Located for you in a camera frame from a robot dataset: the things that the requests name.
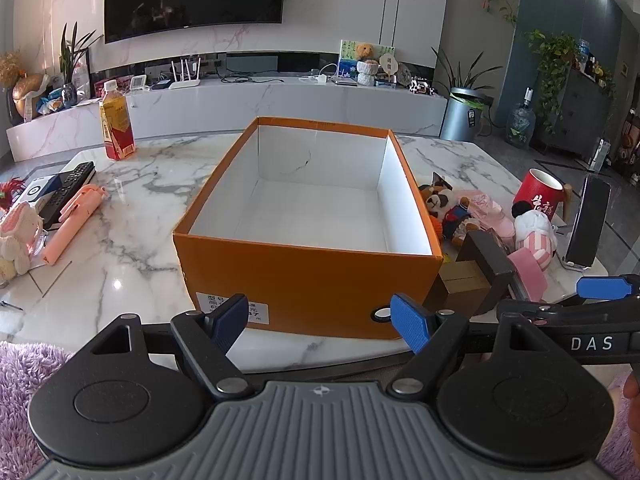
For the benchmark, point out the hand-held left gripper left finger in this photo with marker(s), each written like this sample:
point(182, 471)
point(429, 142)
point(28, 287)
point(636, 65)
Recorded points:
point(230, 317)

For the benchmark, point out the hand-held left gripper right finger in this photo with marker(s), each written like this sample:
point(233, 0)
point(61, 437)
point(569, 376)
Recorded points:
point(410, 322)

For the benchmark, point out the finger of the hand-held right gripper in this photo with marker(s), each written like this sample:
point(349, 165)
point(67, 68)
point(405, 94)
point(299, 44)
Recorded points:
point(560, 312)
point(607, 287)

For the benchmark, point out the pink case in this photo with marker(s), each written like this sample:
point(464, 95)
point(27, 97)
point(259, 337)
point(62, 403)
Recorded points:
point(527, 270)

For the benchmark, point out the small tan cardboard box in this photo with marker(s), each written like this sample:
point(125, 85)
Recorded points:
point(462, 280)

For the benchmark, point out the dark brown box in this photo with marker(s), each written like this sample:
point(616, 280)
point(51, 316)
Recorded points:
point(492, 260)

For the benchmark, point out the orange cardboard box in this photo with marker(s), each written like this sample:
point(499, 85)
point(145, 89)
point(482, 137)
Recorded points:
point(310, 285)

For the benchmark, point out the white plush dog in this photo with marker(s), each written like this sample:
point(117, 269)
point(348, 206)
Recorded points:
point(535, 227)

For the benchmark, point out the pink hat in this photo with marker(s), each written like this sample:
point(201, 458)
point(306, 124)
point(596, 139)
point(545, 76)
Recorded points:
point(492, 212)

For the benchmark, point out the raccoon plush toy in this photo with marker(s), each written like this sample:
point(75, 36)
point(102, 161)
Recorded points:
point(442, 205)

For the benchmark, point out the person's right forearm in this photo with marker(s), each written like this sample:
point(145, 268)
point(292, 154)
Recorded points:
point(633, 395)

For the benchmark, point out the white phone stand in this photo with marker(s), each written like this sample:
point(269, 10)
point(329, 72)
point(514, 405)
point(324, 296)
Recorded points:
point(575, 264)

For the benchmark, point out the black smartphone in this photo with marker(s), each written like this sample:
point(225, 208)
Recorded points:
point(590, 220)

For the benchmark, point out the red mug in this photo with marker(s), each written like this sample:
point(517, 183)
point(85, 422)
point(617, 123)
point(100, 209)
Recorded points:
point(537, 195)

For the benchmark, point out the grey drawer cabinet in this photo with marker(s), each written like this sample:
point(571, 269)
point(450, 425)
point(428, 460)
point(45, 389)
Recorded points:
point(582, 115)

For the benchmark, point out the water jug with pump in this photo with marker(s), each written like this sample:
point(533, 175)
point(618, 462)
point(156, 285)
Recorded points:
point(520, 125)

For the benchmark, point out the pink selfie stick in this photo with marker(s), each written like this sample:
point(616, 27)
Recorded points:
point(70, 225)

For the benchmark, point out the black remote control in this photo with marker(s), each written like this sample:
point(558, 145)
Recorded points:
point(70, 192)

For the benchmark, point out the grey trash can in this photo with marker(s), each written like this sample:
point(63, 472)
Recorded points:
point(462, 120)

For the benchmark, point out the white marble TV cabinet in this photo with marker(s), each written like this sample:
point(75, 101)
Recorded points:
point(250, 105)

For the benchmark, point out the purple fuzzy blanket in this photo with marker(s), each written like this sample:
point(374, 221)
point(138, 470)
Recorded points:
point(25, 400)

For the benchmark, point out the metal tweezers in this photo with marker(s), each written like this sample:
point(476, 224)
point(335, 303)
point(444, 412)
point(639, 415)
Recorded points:
point(9, 305)

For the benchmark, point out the yellow red drink bottle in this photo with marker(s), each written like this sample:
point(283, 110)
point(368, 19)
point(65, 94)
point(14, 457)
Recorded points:
point(117, 125)

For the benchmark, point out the ivy plant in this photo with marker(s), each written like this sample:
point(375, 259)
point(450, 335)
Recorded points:
point(552, 70)

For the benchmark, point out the blue white box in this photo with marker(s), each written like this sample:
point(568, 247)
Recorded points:
point(42, 190)

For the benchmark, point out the white pink bunny plush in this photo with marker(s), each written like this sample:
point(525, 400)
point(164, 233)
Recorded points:
point(17, 232)

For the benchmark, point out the black white cow toy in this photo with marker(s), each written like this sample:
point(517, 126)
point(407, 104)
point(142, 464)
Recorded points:
point(421, 87)

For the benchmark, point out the white router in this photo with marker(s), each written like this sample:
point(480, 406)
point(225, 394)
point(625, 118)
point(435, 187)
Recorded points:
point(185, 80)

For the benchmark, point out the grey tablet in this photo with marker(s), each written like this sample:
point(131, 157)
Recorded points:
point(345, 81)

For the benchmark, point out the small white thermometer display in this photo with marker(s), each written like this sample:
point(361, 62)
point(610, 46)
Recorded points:
point(138, 83)

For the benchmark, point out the white knit pot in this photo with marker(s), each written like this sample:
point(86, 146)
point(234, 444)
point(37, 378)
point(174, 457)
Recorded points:
point(369, 72)

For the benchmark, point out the red feather toy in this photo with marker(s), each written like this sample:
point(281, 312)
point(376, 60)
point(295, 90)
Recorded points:
point(10, 190)

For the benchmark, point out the white charger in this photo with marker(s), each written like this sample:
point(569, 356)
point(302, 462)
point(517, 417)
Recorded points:
point(320, 78)

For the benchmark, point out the black media box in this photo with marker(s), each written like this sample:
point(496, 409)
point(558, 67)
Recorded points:
point(250, 62)

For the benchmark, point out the long-leaf potted plant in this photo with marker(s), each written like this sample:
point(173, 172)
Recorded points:
point(465, 72)

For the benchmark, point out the round wooden fan sign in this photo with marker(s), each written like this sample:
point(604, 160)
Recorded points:
point(389, 66)

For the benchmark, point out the pink red box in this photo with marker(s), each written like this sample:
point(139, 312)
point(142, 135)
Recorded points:
point(102, 87)

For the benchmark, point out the floral painting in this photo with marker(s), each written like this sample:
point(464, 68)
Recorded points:
point(347, 60)

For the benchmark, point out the brown teddy bear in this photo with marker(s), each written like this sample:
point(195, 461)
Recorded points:
point(366, 51)

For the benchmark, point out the snack bag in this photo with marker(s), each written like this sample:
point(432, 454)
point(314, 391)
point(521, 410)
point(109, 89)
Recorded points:
point(51, 102)

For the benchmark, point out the green plant in vase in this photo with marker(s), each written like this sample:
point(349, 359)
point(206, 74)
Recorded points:
point(72, 60)

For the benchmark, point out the golden vase with dried flowers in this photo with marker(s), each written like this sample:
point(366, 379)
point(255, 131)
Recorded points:
point(22, 92)

